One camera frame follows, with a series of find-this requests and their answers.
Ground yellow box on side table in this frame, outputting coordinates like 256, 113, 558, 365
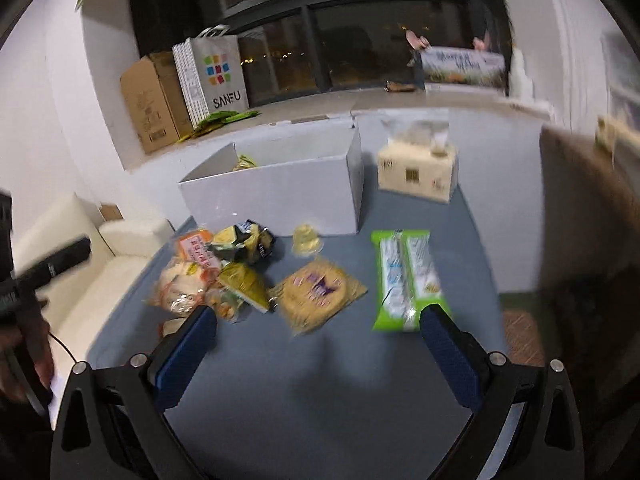
596, 116, 640, 158

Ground brown small cake packet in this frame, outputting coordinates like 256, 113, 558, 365
158, 318, 186, 339

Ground brown wrapper on sill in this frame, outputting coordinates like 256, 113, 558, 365
384, 80, 416, 93

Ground black yellow snack packet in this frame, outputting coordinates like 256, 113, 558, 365
206, 220, 276, 264

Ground green wafer snack pack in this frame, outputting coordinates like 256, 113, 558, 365
371, 230, 451, 332

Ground olive green triangular packet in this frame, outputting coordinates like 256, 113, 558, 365
218, 262, 271, 313

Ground yellow bread snack bag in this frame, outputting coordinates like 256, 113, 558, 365
233, 155, 258, 171

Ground clear waffle cracker pack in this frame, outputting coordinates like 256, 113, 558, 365
269, 258, 368, 334

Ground brown cardboard box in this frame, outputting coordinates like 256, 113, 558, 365
120, 52, 193, 154

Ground white spray bottle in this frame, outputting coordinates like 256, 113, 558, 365
509, 48, 534, 103

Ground cream sofa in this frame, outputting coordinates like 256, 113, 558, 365
14, 194, 175, 367

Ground yellow tissue pack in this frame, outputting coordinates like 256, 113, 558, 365
376, 119, 459, 204

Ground orange white cracker bag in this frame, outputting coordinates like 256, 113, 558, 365
176, 229, 222, 281

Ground round crackers clear bag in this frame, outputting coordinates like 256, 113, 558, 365
146, 257, 220, 318

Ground white SANFU shopping bag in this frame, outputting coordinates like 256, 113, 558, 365
171, 25, 250, 128

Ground green snack packets on sill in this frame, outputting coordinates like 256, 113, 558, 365
178, 110, 260, 143

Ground white open storage box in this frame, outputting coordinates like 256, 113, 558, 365
179, 119, 364, 236

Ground person's left hand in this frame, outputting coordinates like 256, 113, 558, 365
1, 292, 52, 414

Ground rolled white paper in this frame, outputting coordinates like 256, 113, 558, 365
495, 98, 555, 122

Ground printed landscape tissue box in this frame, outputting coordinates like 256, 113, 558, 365
419, 47, 506, 91

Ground jelly cup with cartoon lid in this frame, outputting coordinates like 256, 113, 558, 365
292, 223, 323, 257

